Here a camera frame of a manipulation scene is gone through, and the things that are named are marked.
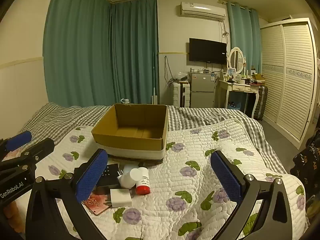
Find white floral quilt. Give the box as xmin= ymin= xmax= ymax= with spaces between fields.
xmin=5 ymin=120 xmax=309 ymax=240

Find brown cardboard box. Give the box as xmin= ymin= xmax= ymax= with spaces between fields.
xmin=91 ymin=104 xmax=168 ymax=161

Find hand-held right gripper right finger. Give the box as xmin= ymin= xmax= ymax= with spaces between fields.
xmin=210 ymin=150 xmax=307 ymax=240

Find black rectangular box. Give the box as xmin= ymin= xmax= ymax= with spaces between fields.
xmin=96 ymin=164 xmax=120 ymax=194

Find white dressing table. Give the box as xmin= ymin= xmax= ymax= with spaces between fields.
xmin=216 ymin=79 xmax=262 ymax=118

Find white flat mop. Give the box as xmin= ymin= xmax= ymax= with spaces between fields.
xmin=150 ymin=52 xmax=158 ymax=105

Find narrow teal curtain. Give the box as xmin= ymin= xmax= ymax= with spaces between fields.
xmin=229 ymin=4 xmax=262 ymax=73

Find white ribbed suitcase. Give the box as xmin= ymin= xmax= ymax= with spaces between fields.
xmin=172 ymin=81 xmax=190 ymax=108

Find teal corner curtain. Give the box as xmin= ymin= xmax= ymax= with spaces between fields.
xmin=111 ymin=0 xmax=160 ymax=105

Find wide teal curtain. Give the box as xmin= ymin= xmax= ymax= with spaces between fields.
xmin=44 ymin=0 xmax=113 ymax=108

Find white plastic bottle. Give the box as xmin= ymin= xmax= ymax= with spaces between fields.
xmin=119 ymin=167 xmax=140 ymax=188

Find hanging black cables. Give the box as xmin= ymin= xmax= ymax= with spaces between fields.
xmin=164 ymin=56 xmax=179 ymax=84

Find white bottle with red cap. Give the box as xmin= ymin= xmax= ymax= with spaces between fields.
xmin=136 ymin=167 xmax=151 ymax=195

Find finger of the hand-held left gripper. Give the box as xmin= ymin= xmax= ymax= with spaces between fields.
xmin=0 ymin=138 xmax=55 ymax=178
xmin=0 ymin=131 xmax=32 ymax=155

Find white charger plug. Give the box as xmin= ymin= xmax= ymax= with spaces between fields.
xmin=110 ymin=188 xmax=132 ymax=208

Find dark floral cloth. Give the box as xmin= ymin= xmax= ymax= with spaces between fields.
xmin=290 ymin=132 xmax=320 ymax=220

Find black wall television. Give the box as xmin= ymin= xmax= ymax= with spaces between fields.
xmin=189 ymin=38 xmax=227 ymax=65

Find oval white mirror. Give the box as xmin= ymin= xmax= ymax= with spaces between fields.
xmin=229 ymin=47 xmax=247 ymax=75

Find grey checkered bed sheet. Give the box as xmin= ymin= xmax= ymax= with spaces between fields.
xmin=19 ymin=102 xmax=288 ymax=175

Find white air conditioner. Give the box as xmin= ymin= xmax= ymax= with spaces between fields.
xmin=180 ymin=1 xmax=227 ymax=22

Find silver small fridge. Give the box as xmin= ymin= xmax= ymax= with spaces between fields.
xmin=187 ymin=71 xmax=215 ymax=108

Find grey suitcase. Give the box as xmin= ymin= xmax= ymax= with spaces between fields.
xmin=254 ymin=85 xmax=268 ymax=120

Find white louvred wardrobe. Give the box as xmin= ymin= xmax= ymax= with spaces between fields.
xmin=260 ymin=17 xmax=320 ymax=149

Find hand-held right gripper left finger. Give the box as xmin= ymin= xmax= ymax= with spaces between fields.
xmin=25 ymin=149 xmax=109 ymax=240

